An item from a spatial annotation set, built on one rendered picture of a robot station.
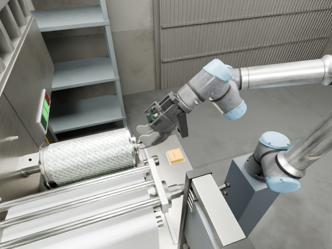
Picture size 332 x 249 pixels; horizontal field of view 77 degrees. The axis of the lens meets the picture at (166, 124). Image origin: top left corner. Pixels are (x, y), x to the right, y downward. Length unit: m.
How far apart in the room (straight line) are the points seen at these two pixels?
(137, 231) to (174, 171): 0.72
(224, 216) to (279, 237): 1.71
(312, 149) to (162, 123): 0.51
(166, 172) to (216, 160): 1.28
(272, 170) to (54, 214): 0.76
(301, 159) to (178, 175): 0.53
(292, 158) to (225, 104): 0.36
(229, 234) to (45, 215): 0.30
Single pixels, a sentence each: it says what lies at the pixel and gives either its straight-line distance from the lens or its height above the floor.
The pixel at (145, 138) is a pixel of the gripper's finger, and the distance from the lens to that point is 0.65.
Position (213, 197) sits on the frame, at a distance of 0.41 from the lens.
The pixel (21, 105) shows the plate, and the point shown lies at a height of 1.34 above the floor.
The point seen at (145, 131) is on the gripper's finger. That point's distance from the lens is 0.70.
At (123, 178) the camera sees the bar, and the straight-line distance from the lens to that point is 0.41.
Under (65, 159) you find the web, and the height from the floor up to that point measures 1.30.
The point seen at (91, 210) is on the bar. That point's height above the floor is 1.44.
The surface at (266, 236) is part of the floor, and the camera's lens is 2.05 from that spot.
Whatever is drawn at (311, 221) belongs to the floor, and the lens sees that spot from 2.28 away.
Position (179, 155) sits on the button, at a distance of 1.11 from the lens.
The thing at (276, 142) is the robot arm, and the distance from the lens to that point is 1.00.
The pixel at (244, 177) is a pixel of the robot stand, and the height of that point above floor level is 0.90.
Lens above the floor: 1.79
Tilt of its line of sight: 43 degrees down
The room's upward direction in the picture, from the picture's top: straight up
